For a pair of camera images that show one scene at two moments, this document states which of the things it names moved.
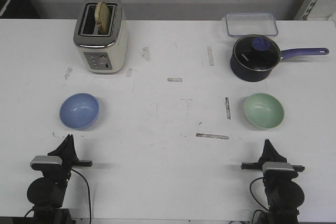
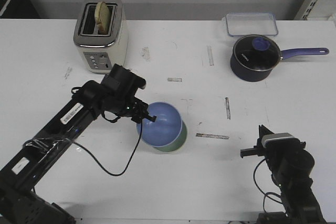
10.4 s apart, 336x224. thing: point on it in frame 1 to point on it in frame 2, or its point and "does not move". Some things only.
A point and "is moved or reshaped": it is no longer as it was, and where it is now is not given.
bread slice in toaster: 102,18 does not move
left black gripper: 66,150 to 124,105
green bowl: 264,110 to 178,143
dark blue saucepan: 254,57 does not move
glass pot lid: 256,53 does not move
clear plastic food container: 245,24 does not move
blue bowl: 79,111 is moved or reshaped
